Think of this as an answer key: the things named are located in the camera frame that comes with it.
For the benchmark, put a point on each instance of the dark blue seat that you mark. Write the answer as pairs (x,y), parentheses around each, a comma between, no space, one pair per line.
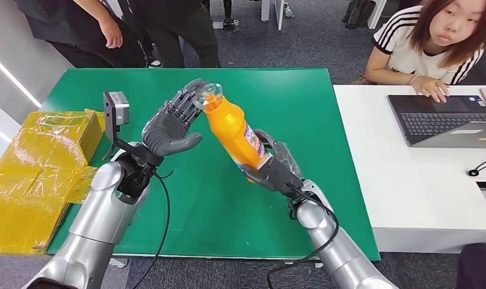
(478,267)

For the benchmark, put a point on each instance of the white furniture leg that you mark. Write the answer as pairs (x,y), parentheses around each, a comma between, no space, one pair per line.
(378,10)

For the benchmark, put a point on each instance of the white table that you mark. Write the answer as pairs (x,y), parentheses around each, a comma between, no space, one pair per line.
(418,187)

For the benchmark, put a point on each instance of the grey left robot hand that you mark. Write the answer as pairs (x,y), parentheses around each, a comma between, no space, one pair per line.
(167,127)

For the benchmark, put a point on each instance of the white table leg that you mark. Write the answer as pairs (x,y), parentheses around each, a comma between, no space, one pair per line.
(278,14)

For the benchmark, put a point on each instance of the standing person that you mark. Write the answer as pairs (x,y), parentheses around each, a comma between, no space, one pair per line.
(187,28)
(79,32)

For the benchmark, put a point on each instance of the green table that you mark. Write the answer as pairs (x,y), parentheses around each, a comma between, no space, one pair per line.
(227,207)

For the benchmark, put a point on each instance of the yellow taped cardboard box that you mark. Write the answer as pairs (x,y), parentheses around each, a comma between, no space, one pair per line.
(39,171)

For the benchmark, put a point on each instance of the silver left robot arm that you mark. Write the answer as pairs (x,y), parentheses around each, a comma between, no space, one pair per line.
(99,215)

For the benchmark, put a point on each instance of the dark grey laptop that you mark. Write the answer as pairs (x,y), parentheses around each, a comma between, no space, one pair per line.
(438,119)

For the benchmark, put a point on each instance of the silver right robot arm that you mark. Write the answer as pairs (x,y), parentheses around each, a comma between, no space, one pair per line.
(338,247)

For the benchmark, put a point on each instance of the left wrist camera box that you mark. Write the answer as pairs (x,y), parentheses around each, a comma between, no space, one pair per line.
(116,111)

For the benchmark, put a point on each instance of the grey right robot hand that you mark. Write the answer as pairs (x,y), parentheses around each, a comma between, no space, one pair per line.
(277,167)

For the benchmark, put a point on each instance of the orange plastic bottle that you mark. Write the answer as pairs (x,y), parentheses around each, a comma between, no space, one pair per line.
(231,127)

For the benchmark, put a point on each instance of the seated person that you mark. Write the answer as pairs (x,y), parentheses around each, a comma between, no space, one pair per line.
(410,52)

